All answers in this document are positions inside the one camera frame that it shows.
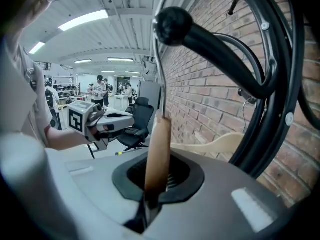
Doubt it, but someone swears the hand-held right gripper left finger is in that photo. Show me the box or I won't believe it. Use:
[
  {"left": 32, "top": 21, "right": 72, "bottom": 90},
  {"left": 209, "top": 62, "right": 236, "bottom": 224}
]
[{"left": 46, "top": 150, "right": 151, "bottom": 240}]

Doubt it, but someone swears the black and white harness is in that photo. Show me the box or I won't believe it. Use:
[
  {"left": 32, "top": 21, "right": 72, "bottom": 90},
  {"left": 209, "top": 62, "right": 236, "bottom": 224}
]
[{"left": 22, "top": 46, "right": 38, "bottom": 91}]

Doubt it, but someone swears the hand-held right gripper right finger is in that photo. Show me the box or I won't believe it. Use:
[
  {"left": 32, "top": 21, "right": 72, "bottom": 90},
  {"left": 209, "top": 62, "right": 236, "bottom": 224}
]
[{"left": 144, "top": 149, "right": 298, "bottom": 240}]

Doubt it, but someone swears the pale wooden hanger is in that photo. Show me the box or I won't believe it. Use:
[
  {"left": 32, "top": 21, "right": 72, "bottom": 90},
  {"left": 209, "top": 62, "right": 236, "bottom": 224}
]
[{"left": 171, "top": 97, "right": 258, "bottom": 155}]

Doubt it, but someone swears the white shelving rack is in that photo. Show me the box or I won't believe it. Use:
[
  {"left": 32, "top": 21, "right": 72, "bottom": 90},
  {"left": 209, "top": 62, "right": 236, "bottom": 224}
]
[{"left": 51, "top": 75, "right": 81, "bottom": 102}]

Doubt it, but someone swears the black coat stand pole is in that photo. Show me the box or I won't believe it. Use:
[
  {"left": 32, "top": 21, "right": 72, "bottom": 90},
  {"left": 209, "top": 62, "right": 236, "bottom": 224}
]
[{"left": 152, "top": 0, "right": 320, "bottom": 180}]

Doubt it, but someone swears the wooden hanger with metal hook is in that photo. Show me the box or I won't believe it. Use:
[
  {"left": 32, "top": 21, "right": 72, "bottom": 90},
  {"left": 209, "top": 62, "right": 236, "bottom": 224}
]
[{"left": 143, "top": 0, "right": 183, "bottom": 225}]

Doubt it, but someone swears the person's left forearm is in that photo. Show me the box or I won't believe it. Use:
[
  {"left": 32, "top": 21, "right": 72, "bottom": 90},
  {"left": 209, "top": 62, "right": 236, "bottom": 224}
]
[{"left": 44, "top": 125, "right": 94, "bottom": 152}]

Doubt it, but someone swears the white table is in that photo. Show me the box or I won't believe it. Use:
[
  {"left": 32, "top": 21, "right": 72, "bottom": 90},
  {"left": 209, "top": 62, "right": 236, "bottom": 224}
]
[{"left": 114, "top": 94, "right": 131, "bottom": 113}]

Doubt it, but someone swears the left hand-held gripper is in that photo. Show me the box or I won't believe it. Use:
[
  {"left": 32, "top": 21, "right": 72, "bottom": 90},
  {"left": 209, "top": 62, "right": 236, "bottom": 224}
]
[{"left": 66, "top": 100, "right": 136, "bottom": 152}]

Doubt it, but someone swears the person's light shirt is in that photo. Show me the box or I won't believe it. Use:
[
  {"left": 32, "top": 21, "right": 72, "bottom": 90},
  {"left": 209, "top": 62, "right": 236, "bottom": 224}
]
[{"left": 0, "top": 37, "right": 61, "bottom": 147}]

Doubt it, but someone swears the tall grey cabinet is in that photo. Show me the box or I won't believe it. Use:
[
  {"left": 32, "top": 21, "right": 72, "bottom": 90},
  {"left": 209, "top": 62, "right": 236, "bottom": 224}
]
[{"left": 138, "top": 80, "right": 161, "bottom": 116}]

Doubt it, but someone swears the black mesh office chair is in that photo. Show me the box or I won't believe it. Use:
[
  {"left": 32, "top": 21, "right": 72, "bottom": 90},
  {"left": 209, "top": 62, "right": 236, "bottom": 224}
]
[{"left": 115, "top": 96, "right": 155, "bottom": 152}]

